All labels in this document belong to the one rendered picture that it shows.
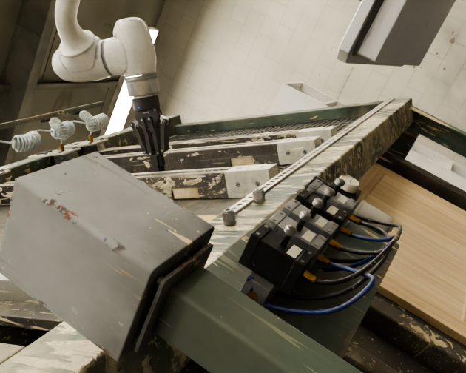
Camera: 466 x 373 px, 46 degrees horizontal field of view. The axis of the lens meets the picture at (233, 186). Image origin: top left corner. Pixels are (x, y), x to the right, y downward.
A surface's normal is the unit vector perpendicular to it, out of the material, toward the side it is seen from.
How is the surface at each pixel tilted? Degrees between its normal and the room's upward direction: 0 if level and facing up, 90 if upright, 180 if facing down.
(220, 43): 90
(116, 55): 101
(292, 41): 90
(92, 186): 90
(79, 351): 56
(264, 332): 90
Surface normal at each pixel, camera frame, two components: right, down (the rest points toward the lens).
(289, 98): -0.40, 0.18
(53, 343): -0.17, -0.96
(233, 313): 0.35, -0.82
